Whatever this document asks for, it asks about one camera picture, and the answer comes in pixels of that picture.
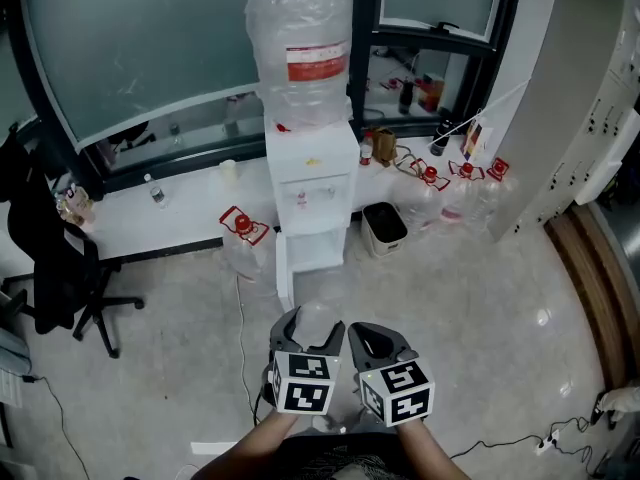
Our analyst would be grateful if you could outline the black power cable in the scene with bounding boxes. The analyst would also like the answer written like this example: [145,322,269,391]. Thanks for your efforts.
[448,415,614,480]

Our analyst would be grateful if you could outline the red cap drink bottle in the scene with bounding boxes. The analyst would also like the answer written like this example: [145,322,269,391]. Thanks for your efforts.
[359,129,376,166]

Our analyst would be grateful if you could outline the clear plastic cup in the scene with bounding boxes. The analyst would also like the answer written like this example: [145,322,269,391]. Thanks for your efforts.
[295,299,336,346]

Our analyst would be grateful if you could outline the empty clear jug red cap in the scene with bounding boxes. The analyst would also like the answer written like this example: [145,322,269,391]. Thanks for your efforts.
[392,156,452,235]
[478,156,522,222]
[439,159,489,235]
[218,204,277,295]

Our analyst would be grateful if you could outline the pink label drink bottle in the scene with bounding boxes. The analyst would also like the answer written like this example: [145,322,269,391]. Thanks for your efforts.
[53,184,97,228]

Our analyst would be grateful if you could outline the person's left forearm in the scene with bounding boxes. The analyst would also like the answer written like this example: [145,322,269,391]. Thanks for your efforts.
[189,409,302,480]

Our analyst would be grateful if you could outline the black adapter with cable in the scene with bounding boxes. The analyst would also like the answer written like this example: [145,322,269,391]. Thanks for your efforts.
[20,372,94,480]

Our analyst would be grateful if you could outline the person's right forearm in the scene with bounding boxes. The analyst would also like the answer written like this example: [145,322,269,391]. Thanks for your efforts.
[393,416,472,480]

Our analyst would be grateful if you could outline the large clear water barrel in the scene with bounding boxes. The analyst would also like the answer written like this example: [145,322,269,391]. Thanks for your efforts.
[244,0,354,130]

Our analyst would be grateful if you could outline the white power strip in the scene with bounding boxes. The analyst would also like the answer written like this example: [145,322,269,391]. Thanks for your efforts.
[534,429,562,457]

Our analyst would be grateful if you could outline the person's dark patterned clothing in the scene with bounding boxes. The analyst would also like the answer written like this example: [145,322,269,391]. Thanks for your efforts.
[277,431,407,480]

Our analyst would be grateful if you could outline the brown paper bag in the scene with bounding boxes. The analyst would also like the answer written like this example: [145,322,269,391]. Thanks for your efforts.
[371,126,400,165]

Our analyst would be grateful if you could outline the colourful carton box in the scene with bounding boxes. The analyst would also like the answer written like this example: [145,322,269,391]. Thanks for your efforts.
[459,116,495,163]

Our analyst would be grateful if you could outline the thin white rod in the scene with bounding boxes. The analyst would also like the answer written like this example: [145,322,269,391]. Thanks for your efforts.
[428,79,531,145]

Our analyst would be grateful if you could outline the black office chair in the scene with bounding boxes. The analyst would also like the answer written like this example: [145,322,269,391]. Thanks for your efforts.
[0,126,147,360]

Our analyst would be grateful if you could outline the white water dispenser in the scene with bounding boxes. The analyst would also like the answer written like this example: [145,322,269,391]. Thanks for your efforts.
[264,116,362,314]

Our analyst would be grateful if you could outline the grey locker cabinet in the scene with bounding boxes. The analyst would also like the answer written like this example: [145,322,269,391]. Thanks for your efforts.
[486,0,640,243]

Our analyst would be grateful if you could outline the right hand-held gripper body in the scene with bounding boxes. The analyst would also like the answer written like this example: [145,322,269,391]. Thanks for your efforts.
[353,349,437,427]

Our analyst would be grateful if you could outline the small clear water bottle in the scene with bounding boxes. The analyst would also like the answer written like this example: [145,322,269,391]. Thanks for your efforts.
[143,172,169,210]

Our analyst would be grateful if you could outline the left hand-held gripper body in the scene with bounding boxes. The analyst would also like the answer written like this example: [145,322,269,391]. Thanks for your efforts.
[261,349,344,416]

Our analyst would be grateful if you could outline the dark drink bottle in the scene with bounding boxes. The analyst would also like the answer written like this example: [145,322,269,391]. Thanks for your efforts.
[430,117,454,157]

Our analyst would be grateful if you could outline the beige trash bin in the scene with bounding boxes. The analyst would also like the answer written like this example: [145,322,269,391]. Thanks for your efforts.
[360,201,409,259]

